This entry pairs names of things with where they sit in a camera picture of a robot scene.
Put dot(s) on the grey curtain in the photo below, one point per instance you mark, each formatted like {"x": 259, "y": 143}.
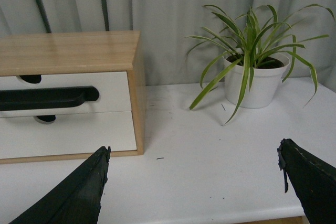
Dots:
{"x": 165, "y": 26}

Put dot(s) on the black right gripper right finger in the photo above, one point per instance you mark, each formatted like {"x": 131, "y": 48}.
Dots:
{"x": 312, "y": 179}

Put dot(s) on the black drawer handle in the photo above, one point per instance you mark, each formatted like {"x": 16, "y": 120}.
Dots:
{"x": 47, "y": 98}

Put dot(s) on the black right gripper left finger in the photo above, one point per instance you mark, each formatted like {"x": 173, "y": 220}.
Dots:
{"x": 77, "y": 198}

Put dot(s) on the white plant pot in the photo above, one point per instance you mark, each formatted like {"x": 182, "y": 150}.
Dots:
{"x": 265, "y": 82}

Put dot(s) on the white drawer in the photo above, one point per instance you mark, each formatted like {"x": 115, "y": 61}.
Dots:
{"x": 112, "y": 86}
{"x": 68, "y": 134}

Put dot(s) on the green spider plant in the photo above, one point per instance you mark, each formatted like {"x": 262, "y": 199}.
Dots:
{"x": 251, "y": 47}

